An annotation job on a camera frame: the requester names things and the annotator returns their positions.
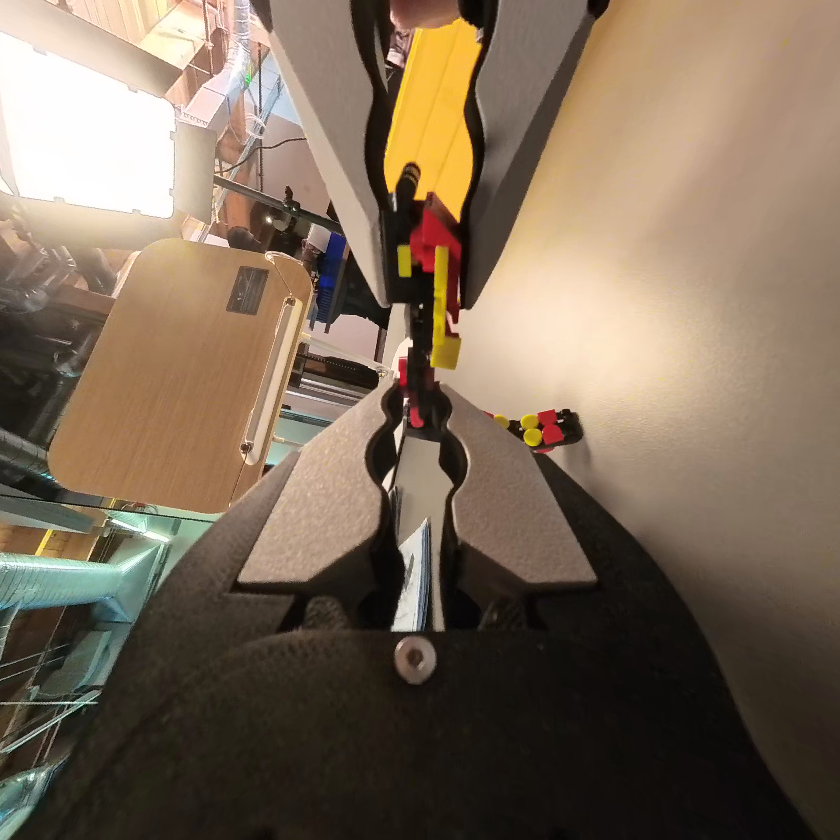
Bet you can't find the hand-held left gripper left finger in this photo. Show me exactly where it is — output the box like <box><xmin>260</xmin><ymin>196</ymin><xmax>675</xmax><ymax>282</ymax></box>
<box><xmin>235</xmin><ymin>384</ymin><xmax>404</xmax><ymax>595</ymax></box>

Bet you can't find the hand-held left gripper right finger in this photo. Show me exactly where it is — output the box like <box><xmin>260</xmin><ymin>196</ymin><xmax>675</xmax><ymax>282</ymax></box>
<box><xmin>437</xmin><ymin>387</ymin><xmax>599</xmax><ymax>595</ymax></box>

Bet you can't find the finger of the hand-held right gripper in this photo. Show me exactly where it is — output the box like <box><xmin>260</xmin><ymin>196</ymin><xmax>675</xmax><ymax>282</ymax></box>
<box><xmin>268</xmin><ymin>0</ymin><xmax>396</xmax><ymax>309</ymax></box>
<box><xmin>458</xmin><ymin>0</ymin><xmax>599</xmax><ymax>311</ymax></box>

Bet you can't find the yellow plastic bin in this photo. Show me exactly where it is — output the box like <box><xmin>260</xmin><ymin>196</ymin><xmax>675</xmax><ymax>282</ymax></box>
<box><xmin>382</xmin><ymin>18</ymin><xmax>488</xmax><ymax>225</ymax></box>

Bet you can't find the small red black lego piece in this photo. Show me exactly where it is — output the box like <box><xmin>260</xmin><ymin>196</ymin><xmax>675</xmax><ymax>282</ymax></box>
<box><xmin>394</xmin><ymin>348</ymin><xmax>452</xmax><ymax>432</ymax></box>

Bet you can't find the red yellow black lego assembly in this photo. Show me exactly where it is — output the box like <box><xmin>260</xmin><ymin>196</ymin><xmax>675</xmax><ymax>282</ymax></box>
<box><xmin>381</xmin><ymin>163</ymin><xmax>468</xmax><ymax>373</ymax></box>

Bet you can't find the long lego strip assembly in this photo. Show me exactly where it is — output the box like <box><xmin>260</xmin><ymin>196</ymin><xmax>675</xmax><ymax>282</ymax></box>
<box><xmin>482</xmin><ymin>407</ymin><xmax>584</xmax><ymax>455</ymax></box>

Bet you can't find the person's right hand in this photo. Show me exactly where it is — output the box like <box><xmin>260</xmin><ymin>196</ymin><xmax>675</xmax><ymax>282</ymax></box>
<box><xmin>390</xmin><ymin>0</ymin><xmax>460</xmax><ymax>30</ymax></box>

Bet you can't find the black light stand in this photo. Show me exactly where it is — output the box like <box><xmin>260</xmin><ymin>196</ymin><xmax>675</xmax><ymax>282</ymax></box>
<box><xmin>213</xmin><ymin>172</ymin><xmax>345</xmax><ymax>234</ymax></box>

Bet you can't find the blue plastic crate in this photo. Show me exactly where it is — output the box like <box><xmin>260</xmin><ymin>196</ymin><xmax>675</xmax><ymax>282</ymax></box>
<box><xmin>314</xmin><ymin>233</ymin><xmax>350</xmax><ymax>324</ymax></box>

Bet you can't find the wooden flip table top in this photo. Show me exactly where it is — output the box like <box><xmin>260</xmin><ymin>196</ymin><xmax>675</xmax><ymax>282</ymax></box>
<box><xmin>47</xmin><ymin>238</ymin><xmax>315</xmax><ymax>515</ymax></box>

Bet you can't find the studio light panel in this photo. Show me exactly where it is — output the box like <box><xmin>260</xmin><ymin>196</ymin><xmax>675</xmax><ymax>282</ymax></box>
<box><xmin>0</xmin><ymin>13</ymin><xmax>219</xmax><ymax>232</ymax></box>

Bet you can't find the silver ventilation duct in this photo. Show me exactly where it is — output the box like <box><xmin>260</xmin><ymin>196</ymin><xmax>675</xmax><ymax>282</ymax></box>
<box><xmin>0</xmin><ymin>550</ymin><xmax>166</xmax><ymax>626</ymax></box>

